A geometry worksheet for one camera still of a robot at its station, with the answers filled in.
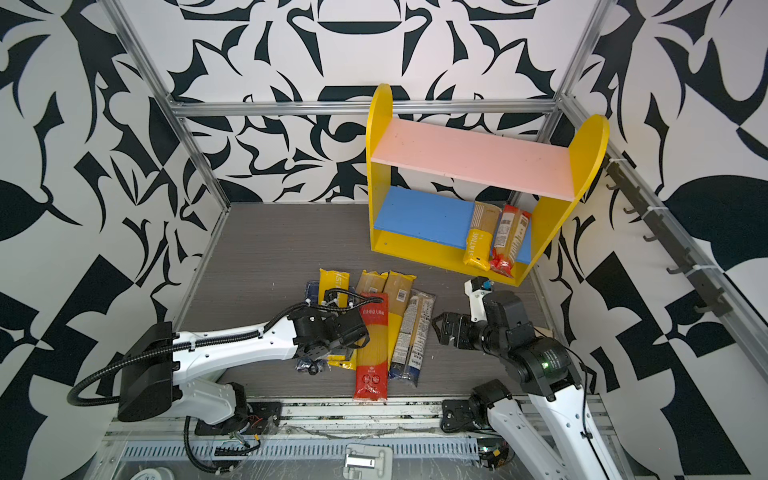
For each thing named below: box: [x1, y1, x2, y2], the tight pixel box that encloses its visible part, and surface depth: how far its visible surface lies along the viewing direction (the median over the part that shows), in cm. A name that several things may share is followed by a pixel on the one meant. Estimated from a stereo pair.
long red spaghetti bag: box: [354, 299, 389, 401], surface depth 79 cm
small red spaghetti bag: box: [490, 205, 532, 277], surface depth 90 cm
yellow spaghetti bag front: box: [463, 201, 502, 272], surface depth 91 cm
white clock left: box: [129, 468, 175, 480], surface depth 66 cm
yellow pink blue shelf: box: [366, 84, 610, 287], surface depth 95 cm
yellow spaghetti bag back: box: [382, 270, 417, 370], surface depth 93 cm
